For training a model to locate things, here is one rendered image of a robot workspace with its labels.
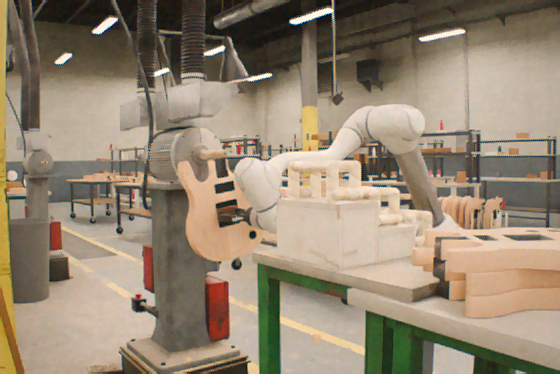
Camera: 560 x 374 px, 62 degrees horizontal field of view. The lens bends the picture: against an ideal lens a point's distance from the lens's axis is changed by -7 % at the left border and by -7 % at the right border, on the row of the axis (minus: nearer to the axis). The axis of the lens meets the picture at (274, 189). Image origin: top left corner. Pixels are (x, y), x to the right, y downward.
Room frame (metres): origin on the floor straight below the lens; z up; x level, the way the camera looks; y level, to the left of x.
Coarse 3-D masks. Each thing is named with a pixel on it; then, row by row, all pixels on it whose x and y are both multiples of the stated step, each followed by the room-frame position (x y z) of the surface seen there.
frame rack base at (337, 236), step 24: (288, 216) 1.42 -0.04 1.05; (312, 216) 1.33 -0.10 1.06; (336, 216) 1.25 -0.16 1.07; (360, 216) 1.29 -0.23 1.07; (288, 240) 1.42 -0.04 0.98; (312, 240) 1.33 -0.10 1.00; (336, 240) 1.25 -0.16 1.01; (360, 240) 1.29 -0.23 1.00; (312, 264) 1.33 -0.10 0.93; (336, 264) 1.25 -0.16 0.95; (360, 264) 1.29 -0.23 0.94
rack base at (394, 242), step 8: (400, 224) 1.46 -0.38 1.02; (384, 232) 1.35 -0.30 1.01; (392, 232) 1.37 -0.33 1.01; (400, 232) 1.38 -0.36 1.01; (408, 232) 1.41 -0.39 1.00; (384, 240) 1.35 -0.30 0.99; (392, 240) 1.37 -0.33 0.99; (400, 240) 1.39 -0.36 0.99; (408, 240) 1.41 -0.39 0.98; (384, 248) 1.35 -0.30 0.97; (392, 248) 1.37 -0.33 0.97; (400, 248) 1.39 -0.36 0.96; (408, 248) 1.41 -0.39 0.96; (384, 256) 1.35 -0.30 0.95; (392, 256) 1.37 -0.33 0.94; (400, 256) 1.39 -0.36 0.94; (408, 256) 1.41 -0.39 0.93
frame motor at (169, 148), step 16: (192, 128) 2.22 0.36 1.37; (160, 144) 2.35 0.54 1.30; (176, 144) 2.18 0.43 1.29; (192, 144) 2.21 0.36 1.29; (208, 144) 2.26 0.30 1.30; (160, 160) 2.33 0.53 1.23; (176, 160) 2.18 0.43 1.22; (192, 160) 2.20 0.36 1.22; (208, 160) 2.24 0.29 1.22; (160, 176) 2.42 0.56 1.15; (176, 176) 2.28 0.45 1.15; (208, 176) 2.26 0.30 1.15
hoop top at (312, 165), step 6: (294, 162) 1.42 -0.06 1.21; (300, 162) 1.40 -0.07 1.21; (306, 162) 1.38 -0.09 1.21; (312, 162) 1.36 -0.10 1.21; (318, 162) 1.33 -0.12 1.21; (324, 162) 1.31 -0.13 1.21; (330, 162) 1.30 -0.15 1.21; (336, 162) 1.30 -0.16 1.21; (294, 168) 1.41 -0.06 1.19; (300, 168) 1.39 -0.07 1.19; (306, 168) 1.37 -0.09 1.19; (312, 168) 1.35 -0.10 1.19; (318, 168) 1.33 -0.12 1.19; (324, 168) 1.31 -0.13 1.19
